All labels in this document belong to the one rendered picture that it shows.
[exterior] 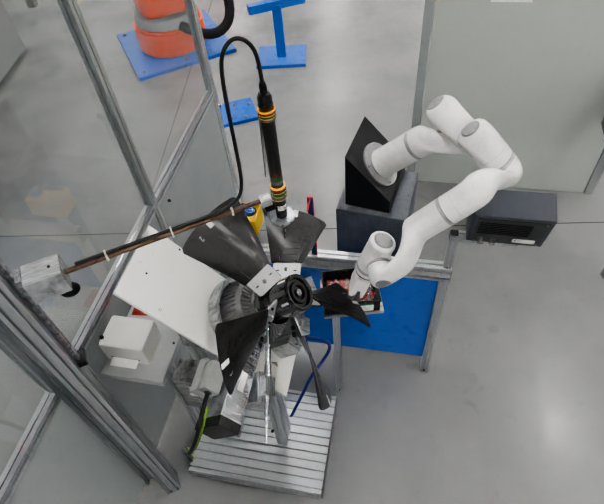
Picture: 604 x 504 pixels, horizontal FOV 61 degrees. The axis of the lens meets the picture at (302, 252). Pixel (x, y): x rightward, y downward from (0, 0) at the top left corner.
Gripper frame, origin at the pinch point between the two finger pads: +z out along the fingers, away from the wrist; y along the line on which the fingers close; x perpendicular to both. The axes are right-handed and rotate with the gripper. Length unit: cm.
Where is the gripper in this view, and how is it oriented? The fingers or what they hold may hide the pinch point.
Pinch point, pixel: (352, 294)
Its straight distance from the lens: 183.9
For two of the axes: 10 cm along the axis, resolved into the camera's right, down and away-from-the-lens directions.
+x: 9.6, 2.8, 0.6
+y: -1.9, 7.6, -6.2
